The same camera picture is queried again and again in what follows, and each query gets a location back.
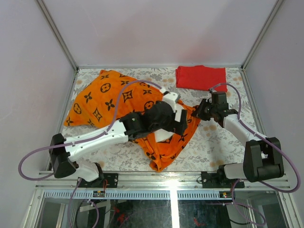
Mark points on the red folded cloth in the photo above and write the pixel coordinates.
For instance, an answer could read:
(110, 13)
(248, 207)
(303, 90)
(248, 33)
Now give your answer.
(199, 77)

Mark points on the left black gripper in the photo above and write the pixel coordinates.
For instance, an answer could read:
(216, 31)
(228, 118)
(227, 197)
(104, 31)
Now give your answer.
(175, 126)

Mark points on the orange patterned pillowcase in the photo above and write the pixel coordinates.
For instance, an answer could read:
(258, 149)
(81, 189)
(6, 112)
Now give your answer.
(100, 96)

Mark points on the white pillow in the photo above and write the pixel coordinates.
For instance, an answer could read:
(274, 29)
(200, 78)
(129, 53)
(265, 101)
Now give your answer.
(162, 135)

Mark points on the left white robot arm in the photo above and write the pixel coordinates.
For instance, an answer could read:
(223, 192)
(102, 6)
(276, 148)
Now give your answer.
(66, 153)

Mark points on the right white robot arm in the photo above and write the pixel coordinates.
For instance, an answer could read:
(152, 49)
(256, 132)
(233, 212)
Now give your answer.
(262, 161)

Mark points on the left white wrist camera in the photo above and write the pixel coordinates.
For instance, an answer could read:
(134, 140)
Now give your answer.
(171, 98)

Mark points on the floral table mat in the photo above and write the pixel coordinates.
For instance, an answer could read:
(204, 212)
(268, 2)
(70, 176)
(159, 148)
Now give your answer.
(210, 146)

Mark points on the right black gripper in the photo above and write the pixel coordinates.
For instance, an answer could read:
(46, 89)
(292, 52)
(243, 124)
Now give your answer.
(199, 112)

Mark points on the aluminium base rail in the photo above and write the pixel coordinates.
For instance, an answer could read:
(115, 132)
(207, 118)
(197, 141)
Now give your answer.
(143, 185)

